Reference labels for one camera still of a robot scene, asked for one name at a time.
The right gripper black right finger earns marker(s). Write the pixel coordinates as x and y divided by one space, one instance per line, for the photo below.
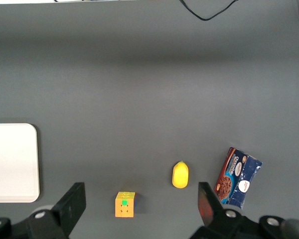
209 211

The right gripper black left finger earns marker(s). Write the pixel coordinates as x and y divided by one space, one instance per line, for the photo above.
69 211

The blue chocolate cookie box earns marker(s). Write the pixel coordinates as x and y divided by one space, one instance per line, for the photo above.
235 179

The pale pink plastic tray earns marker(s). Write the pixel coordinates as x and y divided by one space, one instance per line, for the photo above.
12 161

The yellow lemon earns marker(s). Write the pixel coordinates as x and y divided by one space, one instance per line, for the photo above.
180 175

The colourful puzzle cube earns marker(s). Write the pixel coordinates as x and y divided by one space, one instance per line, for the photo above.
124 206

